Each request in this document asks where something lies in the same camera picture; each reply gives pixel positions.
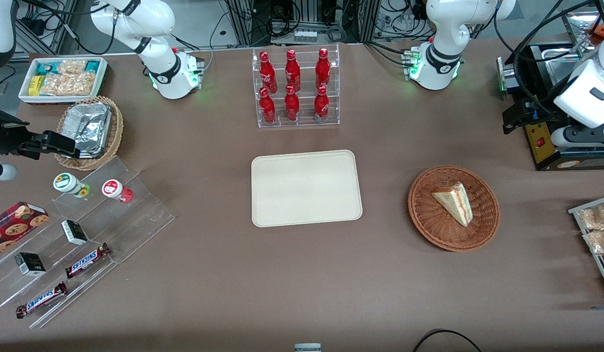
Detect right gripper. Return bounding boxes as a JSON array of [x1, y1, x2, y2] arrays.
[[0, 110, 81, 160]]

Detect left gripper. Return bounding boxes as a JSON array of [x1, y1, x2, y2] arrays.
[[502, 61, 604, 135]]

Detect triangle sandwich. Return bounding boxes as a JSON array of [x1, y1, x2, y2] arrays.
[[431, 182, 473, 228]]

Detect oval light wicker basket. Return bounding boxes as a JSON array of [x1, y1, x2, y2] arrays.
[[54, 96, 124, 171]]

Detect round brown wicker basket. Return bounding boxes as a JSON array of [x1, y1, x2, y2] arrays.
[[408, 165, 500, 252]]

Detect tray of packaged snacks right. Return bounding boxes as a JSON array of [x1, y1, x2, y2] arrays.
[[568, 195, 604, 300]]

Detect beige rectangular tray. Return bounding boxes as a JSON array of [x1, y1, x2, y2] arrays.
[[251, 150, 363, 228]]

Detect cup with green lid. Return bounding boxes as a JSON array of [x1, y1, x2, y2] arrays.
[[53, 173, 91, 198]]

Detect aluminium foil container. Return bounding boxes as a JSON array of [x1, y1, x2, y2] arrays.
[[61, 102, 112, 158]]

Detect grey box with green light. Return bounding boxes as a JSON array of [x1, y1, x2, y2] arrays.
[[496, 55, 521, 94]]

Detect black food warmer appliance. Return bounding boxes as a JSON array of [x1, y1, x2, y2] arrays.
[[497, 42, 604, 171]]

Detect steel pan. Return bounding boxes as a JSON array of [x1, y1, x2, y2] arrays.
[[544, 45, 593, 85]]

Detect large clear bag of crackers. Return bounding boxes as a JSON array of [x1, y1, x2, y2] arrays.
[[40, 72, 96, 96]]

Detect cup with red lid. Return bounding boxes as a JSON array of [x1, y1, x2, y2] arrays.
[[102, 179, 134, 204]]

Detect small clear bag of crackers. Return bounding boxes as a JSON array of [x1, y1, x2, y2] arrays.
[[57, 59, 87, 74]]

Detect white rectangular snack bin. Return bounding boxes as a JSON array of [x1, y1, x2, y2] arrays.
[[18, 57, 108, 105]]

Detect red plaid cookie box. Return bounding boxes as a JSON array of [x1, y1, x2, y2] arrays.
[[0, 201, 50, 260]]

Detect small black white box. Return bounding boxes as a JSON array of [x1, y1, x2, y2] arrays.
[[61, 220, 89, 246], [14, 252, 47, 277]]

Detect clear acrylic stepped display stand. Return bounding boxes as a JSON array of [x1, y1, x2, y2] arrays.
[[0, 155, 176, 329]]

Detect clear bag of fried snacks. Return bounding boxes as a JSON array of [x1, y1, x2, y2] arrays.
[[582, 230, 604, 255], [578, 204, 604, 231]]

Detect snickers chocolate bar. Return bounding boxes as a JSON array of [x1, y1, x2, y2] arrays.
[[15, 281, 68, 319], [65, 242, 112, 279]]

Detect red cola bottle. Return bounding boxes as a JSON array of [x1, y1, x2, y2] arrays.
[[259, 87, 276, 124], [285, 85, 300, 122], [314, 86, 330, 123], [285, 49, 301, 92], [259, 51, 278, 93], [315, 47, 331, 89]]

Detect clear acrylic bottle rack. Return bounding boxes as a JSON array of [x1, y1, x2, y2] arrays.
[[252, 44, 340, 129]]

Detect black looped cable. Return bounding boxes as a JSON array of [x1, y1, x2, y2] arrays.
[[412, 329, 483, 352]]

